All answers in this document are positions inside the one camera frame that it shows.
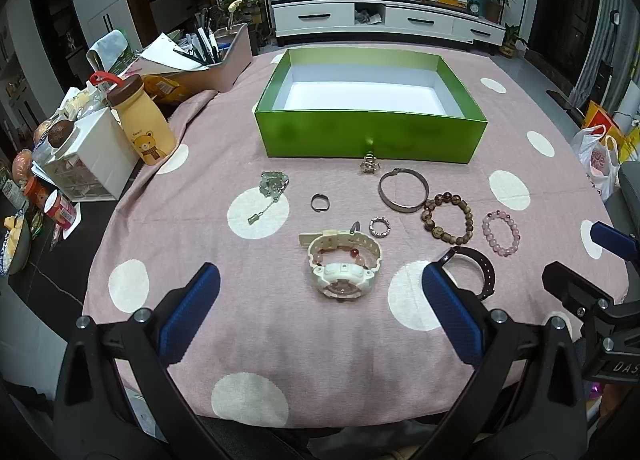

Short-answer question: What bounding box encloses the pink bead bracelet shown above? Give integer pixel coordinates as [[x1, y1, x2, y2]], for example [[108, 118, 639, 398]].
[[480, 210, 522, 258]]

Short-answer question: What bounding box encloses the silver metal bangle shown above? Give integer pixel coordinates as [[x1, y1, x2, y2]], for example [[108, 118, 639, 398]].
[[378, 168, 430, 214]]

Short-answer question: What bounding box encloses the small gold brooch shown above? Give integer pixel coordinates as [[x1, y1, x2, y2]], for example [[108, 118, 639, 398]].
[[360, 152, 381, 175]]

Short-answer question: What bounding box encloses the brown wooden bead bracelet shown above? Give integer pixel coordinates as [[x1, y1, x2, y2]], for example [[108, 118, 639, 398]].
[[420, 192, 475, 247]]

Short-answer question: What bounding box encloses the white paper sheet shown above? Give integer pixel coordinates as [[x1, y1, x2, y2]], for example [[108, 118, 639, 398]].
[[137, 34, 206, 76]]

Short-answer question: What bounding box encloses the yellow bear bottle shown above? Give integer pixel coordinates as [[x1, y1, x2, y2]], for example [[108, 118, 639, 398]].
[[107, 74, 176, 165]]

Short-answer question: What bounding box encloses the yellow snack bag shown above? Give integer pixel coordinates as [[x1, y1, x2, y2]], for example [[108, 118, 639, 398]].
[[142, 76, 193, 106]]

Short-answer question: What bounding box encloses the small black alarm clock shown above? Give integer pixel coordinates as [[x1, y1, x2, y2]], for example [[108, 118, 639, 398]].
[[468, 1, 480, 16]]

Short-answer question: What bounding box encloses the white plastic shopping bag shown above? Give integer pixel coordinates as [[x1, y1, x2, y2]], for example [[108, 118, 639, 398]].
[[570, 125, 620, 202]]

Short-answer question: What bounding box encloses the red snack can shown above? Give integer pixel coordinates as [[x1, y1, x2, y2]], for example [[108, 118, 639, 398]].
[[43, 189, 77, 229]]

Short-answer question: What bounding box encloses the potted plant by cabinet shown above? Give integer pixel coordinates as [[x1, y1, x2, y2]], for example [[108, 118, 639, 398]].
[[485, 0, 512, 24]]

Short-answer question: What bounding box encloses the green cardboard box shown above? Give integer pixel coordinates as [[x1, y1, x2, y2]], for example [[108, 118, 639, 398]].
[[255, 46, 488, 164]]

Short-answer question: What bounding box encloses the yellow handled brush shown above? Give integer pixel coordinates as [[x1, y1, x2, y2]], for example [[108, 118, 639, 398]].
[[227, 0, 243, 31]]

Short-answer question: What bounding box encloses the white small drawer box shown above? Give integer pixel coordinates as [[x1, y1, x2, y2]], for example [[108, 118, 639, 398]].
[[38, 108, 139, 202]]

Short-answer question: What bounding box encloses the pink desk organizer bin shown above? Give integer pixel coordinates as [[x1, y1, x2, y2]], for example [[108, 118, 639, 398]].
[[164, 21, 254, 94]]

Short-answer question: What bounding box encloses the red and cream bead bracelet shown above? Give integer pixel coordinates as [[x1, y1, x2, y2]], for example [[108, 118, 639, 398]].
[[316, 246, 366, 265]]

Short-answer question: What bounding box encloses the white tv cabinet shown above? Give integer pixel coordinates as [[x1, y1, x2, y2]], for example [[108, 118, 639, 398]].
[[271, 0, 506, 46]]

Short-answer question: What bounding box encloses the green jade pendant necklace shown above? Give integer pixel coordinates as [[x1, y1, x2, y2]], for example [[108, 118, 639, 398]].
[[246, 170, 291, 226]]

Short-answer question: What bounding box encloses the orange paper bag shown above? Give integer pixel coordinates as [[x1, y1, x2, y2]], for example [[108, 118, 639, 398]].
[[582, 100, 625, 144]]

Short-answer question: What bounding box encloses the black smart watch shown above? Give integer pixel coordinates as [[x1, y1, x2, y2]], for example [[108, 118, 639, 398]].
[[439, 246, 496, 301]]

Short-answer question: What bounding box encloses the white wrist watch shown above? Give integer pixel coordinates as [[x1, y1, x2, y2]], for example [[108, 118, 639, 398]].
[[298, 229, 383, 302]]

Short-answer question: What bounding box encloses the pink polka dot tablecloth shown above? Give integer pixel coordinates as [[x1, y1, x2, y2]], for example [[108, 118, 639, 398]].
[[84, 50, 628, 428]]

